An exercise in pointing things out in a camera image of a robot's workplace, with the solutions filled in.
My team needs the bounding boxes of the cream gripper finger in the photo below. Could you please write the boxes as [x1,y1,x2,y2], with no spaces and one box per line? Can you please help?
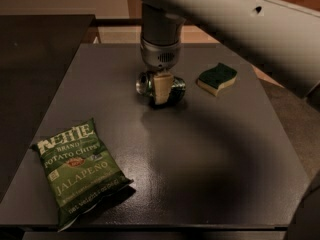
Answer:
[153,72,174,105]

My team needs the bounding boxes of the green soda can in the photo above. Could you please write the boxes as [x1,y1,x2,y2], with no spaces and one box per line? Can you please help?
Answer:
[136,71,186,106]

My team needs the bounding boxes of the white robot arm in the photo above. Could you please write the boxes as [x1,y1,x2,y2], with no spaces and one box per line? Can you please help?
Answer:
[141,0,320,107]

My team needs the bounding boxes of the green yellow sponge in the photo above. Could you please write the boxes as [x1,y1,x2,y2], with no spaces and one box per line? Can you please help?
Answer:
[197,63,237,96]

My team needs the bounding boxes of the green jalapeno chips bag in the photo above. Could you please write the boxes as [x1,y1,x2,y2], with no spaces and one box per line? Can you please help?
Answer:
[31,119,132,231]

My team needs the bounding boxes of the dark side table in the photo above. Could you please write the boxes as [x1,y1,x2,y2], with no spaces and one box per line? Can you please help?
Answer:
[0,15,96,200]

